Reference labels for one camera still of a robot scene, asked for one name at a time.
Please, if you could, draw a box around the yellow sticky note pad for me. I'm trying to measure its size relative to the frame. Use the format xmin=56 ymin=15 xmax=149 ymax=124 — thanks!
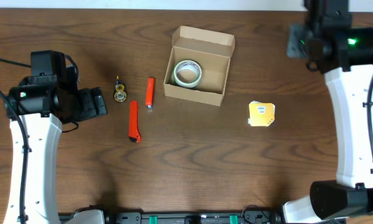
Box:
xmin=248 ymin=101 xmax=275 ymax=127

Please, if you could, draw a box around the white masking tape roll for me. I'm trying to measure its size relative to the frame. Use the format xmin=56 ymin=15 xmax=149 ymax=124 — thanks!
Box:
xmin=173 ymin=60 xmax=202 ymax=88

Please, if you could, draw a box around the small orange lighter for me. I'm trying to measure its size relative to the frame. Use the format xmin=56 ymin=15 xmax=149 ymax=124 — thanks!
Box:
xmin=145 ymin=77 xmax=155 ymax=109

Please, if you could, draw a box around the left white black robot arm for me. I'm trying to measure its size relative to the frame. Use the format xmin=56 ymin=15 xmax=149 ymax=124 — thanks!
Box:
xmin=4 ymin=50 xmax=107 ymax=223

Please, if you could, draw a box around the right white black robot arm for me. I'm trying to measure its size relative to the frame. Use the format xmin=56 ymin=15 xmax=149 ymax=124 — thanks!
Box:
xmin=275 ymin=0 xmax=373 ymax=223

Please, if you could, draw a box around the open brown cardboard box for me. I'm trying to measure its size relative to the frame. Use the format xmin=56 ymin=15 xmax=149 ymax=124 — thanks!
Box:
xmin=163 ymin=26 xmax=235 ymax=106

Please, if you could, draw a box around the long orange utility knife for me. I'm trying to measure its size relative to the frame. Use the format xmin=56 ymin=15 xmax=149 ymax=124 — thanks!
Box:
xmin=128 ymin=100 xmax=141 ymax=142

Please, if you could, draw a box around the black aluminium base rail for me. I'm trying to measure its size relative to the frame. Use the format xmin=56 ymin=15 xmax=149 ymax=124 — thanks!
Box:
xmin=102 ymin=205 xmax=286 ymax=224

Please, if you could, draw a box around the left black cable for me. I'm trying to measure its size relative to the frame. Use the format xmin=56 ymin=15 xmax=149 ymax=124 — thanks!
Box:
xmin=0 ymin=55 xmax=31 ymax=224

